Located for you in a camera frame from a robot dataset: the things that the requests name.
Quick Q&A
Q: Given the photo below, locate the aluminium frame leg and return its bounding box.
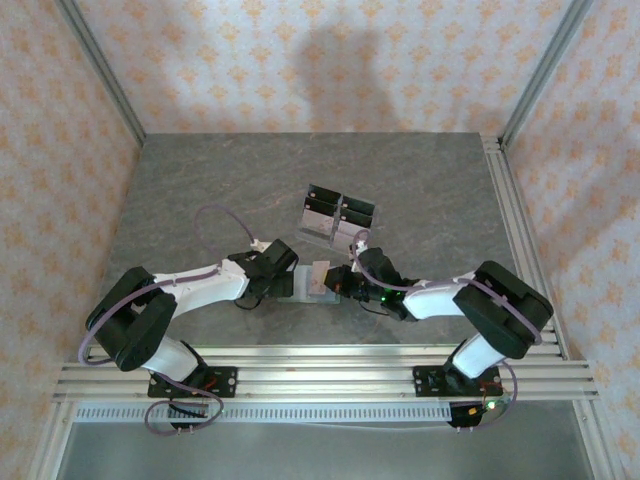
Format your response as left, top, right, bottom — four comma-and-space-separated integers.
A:
572, 399, 624, 480
32, 399, 76, 480

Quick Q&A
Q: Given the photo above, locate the pale pink card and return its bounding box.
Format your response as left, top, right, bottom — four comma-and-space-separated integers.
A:
301, 208, 335, 230
333, 222, 371, 251

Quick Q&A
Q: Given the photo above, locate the pink VIP card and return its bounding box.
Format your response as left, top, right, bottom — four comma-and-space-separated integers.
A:
308, 260, 332, 296

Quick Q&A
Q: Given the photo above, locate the grey metal lower panel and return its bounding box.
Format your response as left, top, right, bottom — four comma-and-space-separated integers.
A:
57, 422, 594, 480

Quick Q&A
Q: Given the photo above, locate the slotted cable duct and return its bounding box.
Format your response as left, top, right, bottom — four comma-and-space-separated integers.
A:
73, 403, 454, 424

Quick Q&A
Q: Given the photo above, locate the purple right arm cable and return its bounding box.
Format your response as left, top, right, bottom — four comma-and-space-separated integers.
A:
352, 229, 544, 432

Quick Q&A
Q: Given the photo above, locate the green card holder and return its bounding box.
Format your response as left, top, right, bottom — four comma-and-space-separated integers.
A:
277, 264, 344, 305

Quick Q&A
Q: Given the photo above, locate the black card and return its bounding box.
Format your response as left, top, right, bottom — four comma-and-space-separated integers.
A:
303, 196, 339, 214
339, 207, 374, 226
307, 183, 345, 204
342, 194, 377, 212

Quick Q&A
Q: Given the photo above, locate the black controller board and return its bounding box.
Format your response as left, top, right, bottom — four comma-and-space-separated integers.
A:
167, 402, 211, 432
446, 397, 512, 432

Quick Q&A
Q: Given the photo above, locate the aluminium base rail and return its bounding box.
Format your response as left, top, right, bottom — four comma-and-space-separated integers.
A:
52, 343, 599, 401

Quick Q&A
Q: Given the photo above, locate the aluminium frame post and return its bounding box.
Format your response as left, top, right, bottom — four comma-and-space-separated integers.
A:
499, 0, 596, 146
53, 0, 147, 147

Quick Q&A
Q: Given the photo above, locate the aluminium side rail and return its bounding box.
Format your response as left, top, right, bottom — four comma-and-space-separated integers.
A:
481, 133, 571, 361

